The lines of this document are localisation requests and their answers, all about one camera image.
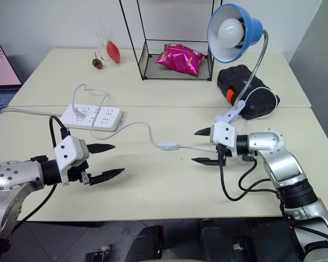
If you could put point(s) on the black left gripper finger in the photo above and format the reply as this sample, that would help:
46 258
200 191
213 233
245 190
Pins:
99 148
106 176

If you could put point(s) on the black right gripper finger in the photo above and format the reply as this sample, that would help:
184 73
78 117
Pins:
207 162
206 131

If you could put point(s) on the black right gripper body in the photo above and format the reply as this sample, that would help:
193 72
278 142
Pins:
222 154

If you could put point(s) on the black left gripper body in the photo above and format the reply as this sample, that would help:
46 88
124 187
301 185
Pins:
78 174

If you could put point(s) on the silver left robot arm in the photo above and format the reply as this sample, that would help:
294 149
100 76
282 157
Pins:
13 174

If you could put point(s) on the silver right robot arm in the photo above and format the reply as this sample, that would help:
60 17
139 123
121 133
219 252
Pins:
278 158

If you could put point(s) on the blue gooseneck clamp desk lamp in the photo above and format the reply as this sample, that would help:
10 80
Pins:
251 24

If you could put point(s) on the white power strip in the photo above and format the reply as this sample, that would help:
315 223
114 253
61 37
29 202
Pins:
104 117

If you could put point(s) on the black tool case orange latch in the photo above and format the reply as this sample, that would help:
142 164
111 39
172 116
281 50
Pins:
235 77

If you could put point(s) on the pink snack bag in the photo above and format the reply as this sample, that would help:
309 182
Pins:
177 61

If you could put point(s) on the dark rounded shape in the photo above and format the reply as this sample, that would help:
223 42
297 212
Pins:
149 243
214 240

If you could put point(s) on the brown dried flower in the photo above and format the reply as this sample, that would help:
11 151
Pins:
97 63

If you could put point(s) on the red rubber bulb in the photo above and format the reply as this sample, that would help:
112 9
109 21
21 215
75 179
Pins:
113 52

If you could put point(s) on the clear drinking glass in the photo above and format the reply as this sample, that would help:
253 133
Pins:
102 38

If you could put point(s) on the clear thin stick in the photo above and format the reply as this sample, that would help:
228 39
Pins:
100 23

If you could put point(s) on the laptop with pink screen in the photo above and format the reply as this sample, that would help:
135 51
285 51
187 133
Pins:
1 64

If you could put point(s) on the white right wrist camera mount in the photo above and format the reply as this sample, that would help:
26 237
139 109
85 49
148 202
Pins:
224 135

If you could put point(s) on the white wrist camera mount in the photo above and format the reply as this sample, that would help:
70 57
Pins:
224 135
68 148

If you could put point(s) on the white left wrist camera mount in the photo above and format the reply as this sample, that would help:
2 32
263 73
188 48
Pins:
68 148

